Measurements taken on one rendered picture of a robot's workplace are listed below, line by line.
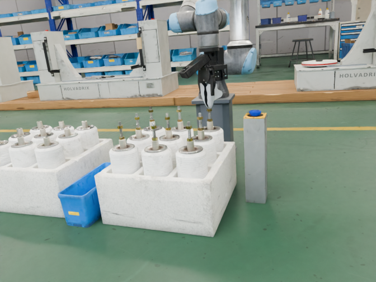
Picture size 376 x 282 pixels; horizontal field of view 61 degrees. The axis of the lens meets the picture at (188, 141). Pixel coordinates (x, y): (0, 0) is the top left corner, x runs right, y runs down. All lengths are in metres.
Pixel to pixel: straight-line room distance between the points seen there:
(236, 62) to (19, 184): 1.01
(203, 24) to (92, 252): 0.80
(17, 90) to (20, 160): 3.17
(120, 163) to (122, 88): 2.33
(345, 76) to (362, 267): 2.24
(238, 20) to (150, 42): 1.83
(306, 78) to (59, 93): 2.49
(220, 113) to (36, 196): 0.85
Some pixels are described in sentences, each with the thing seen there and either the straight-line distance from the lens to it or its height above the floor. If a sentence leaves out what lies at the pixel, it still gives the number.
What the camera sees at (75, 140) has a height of 0.24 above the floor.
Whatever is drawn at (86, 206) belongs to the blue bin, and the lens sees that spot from 1.13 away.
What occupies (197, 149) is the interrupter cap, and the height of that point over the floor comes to 0.25.
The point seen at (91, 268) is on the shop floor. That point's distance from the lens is 0.98.
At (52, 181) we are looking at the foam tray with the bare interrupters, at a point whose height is 0.15.
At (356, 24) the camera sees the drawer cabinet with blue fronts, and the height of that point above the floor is 0.62.
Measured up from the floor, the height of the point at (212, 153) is 0.21.
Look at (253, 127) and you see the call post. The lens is 1.09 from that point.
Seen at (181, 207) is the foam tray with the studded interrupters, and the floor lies 0.09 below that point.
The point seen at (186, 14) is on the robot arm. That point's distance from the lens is 1.28.
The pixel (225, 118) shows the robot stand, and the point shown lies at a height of 0.20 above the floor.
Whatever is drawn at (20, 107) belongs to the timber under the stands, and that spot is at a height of 0.03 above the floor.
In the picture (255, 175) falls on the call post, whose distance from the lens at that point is 1.14.
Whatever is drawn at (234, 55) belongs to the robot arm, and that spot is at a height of 0.50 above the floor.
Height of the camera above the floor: 0.57
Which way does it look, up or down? 17 degrees down
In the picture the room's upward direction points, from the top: 5 degrees counter-clockwise
